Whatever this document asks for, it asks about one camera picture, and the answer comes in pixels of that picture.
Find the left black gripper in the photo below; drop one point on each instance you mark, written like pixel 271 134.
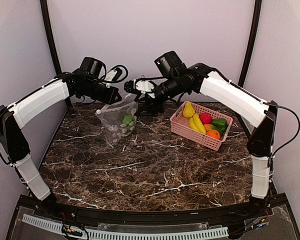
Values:
pixel 107 100

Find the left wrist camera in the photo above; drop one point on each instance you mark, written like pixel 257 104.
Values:
pixel 116 74

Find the left black frame post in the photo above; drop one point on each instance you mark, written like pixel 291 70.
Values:
pixel 49 36

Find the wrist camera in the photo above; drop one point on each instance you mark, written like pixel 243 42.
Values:
pixel 116 74
pixel 145 86

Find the right black frame post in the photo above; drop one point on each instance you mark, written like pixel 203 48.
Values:
pixel 251 42

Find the pink plastic basket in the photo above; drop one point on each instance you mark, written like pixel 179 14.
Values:
pixel 180 126

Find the yellow toy banana bunch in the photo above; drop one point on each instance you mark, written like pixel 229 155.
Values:
pixel 196 124

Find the black frame post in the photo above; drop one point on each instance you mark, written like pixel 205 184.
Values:
pixel 251 42
pixel 49 36

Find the green toy pepper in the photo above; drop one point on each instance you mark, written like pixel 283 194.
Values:
pixel 220 124

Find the yellow toy pear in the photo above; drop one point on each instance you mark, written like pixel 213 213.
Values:
pixel 188 110

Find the white slotted cable duct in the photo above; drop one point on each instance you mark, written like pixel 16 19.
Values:
pixel 107 231

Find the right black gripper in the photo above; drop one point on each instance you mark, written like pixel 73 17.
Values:
pixel 151 106

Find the green toy watermelon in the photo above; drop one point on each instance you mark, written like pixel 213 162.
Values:
pixel 128 121

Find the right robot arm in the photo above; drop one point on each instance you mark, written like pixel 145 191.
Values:
pixel 209 81

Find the clear zip top bag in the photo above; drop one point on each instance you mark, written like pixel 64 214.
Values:
pixel 111 116

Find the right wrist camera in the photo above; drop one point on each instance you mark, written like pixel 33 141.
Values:
pixel 145 86

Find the orange green toy mango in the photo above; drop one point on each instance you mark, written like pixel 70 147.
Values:
pixel 208 127

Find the black front rail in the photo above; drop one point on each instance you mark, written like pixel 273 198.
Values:
pixel 237 217

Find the red toy apple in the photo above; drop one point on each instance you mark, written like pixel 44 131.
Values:
pixel 205 118

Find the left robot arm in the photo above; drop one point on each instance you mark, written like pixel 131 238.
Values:
pixel 91 79

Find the orange toy orange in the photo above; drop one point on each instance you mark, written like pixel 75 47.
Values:
pixel 214 134

